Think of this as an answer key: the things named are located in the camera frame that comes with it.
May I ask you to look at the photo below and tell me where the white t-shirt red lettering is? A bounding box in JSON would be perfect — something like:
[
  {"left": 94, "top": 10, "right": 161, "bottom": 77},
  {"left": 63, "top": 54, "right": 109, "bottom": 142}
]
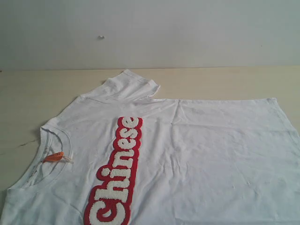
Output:
[{"left": 0, "top": 70, "right": 300, "bottom": 225}]

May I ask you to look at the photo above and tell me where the orange neck label tag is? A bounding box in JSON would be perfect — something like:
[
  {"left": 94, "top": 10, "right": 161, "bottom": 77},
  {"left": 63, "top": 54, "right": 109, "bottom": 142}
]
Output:
[{"left": 42, "top": 151, "right": 73, "bottom": 163}]

